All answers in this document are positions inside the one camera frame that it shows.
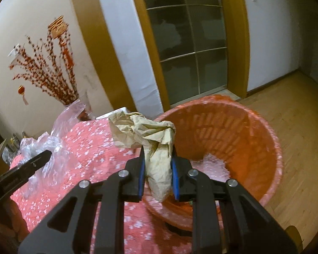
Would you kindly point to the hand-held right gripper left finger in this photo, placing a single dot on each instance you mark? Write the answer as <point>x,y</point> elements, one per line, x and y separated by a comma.
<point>141,177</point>

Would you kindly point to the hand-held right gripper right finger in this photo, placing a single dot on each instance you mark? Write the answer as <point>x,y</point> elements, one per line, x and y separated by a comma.
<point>175,180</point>

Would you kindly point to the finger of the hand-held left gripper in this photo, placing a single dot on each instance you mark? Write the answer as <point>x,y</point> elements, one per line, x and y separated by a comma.
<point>23,170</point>

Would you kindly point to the orange-lined wicker basket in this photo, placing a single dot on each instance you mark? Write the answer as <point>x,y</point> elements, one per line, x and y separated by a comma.
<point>241,137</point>

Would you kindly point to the clear plastic bag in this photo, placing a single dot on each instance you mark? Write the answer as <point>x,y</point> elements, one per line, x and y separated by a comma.
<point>50,164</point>

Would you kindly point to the pink floral tablecloth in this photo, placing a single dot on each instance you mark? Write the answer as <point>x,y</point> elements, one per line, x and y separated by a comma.
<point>90,153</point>

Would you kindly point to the small red lantern ornament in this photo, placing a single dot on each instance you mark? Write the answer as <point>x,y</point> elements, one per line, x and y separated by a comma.
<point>21,89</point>

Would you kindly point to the glass vase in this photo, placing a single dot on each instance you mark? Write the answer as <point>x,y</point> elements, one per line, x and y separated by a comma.
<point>79,111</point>

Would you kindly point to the red berry branches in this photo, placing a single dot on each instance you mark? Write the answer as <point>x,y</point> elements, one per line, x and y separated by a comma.
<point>55,84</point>

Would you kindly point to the frosted glass sliding door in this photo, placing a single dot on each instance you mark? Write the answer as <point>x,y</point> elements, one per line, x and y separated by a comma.
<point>188,45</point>

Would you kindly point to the white double wall switch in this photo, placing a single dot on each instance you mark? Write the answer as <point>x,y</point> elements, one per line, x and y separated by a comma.
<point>16,49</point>

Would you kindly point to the red gold tassel wall ornament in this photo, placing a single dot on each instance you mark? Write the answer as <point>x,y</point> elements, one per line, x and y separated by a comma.
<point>58,27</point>

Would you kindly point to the yellow wooden door frame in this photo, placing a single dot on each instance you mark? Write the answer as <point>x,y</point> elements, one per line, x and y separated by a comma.
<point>235,31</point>

